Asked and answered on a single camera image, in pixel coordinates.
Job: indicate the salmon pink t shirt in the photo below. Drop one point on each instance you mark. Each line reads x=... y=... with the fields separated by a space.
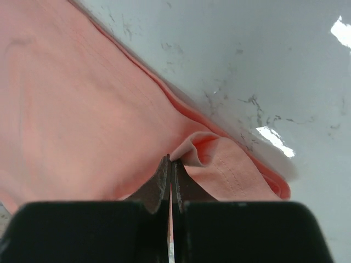
x=83 y=120

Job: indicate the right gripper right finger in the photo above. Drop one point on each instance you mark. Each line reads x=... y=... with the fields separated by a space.
x=208 y=230

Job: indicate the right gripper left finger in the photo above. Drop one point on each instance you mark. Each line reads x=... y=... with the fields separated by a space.
x=131 y=230

